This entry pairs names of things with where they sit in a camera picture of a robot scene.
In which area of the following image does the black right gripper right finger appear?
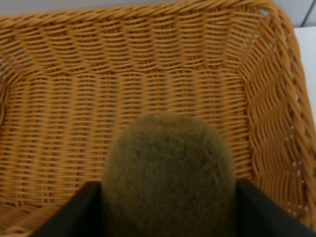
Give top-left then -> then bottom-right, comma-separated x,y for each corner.
237,179 -> 316,237

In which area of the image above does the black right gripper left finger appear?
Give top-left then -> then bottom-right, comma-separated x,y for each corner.
31,181 -> 103,237

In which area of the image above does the brown fuzzy kiwi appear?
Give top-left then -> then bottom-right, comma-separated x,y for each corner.
101,114 -> 237,237

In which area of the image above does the tan wicker basket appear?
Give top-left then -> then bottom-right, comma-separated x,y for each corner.
0,0 -> 316,237

